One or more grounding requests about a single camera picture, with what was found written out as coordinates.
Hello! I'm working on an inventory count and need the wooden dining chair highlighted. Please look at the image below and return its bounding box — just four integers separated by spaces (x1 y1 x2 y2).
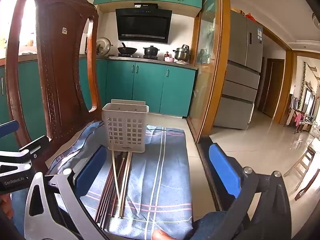
284 94 313 135

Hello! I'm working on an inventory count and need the grey refrigerator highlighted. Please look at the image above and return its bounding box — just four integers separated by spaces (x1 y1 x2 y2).
213 10 264 131

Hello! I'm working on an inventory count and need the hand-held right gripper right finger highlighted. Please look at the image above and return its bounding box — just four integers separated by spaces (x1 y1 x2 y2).
209 144 292 240

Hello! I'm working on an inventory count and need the white plastic laundry basket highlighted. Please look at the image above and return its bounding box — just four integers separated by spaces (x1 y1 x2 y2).
102 99 150 153

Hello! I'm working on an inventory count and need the black cooking pot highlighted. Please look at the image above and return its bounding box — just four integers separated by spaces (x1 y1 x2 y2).
143 46 159 57

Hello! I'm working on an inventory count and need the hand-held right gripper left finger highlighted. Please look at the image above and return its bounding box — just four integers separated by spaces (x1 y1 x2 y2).
24 146 107 240

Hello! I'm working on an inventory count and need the wood framed glass sliding door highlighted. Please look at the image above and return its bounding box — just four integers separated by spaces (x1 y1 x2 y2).
186 0 232 143

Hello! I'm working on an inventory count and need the round steel lid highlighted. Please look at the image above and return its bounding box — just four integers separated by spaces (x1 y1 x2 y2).
96 37 113 57

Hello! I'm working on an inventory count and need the brown wooden door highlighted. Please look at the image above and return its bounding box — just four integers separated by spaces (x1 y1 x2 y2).
257 58 285 119

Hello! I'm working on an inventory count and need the blue plaid cloth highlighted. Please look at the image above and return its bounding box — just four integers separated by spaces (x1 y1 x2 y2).
46 121 194 233

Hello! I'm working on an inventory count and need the light wooden chopstick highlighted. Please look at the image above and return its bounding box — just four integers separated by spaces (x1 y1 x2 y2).
119 152 132 218
112 151 121 218

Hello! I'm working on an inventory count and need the carved brown wooden chair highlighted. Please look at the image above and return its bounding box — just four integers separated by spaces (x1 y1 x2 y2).
5 0 102 173

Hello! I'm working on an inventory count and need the person's leg in jeans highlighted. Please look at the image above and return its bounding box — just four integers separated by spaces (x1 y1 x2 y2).
192 210 246 240

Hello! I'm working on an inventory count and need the pink cloth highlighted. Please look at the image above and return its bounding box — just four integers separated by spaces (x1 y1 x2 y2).
294 111 304 127

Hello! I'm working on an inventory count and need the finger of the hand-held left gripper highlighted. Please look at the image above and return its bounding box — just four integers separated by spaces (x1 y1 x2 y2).
0 120 19 137
0 135 50 174

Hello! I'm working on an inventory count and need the green vine garland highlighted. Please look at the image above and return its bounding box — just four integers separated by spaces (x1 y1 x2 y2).
300 62 307 111

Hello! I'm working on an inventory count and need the black wok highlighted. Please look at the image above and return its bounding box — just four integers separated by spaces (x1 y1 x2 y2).
117 42 138 55

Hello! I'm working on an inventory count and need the dark wooden chopstick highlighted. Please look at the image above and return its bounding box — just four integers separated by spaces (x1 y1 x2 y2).
101 180 117 229
110 152 127 218
97 172 113 222

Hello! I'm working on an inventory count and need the teal base cabinet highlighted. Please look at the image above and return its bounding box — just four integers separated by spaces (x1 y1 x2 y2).
0 56 197 153

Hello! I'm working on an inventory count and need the black range hood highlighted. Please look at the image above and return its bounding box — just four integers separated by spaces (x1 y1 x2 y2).
115 3 173 44

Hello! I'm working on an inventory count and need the stainless steel pot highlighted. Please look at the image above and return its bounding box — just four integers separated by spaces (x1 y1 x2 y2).
173 44 191 61

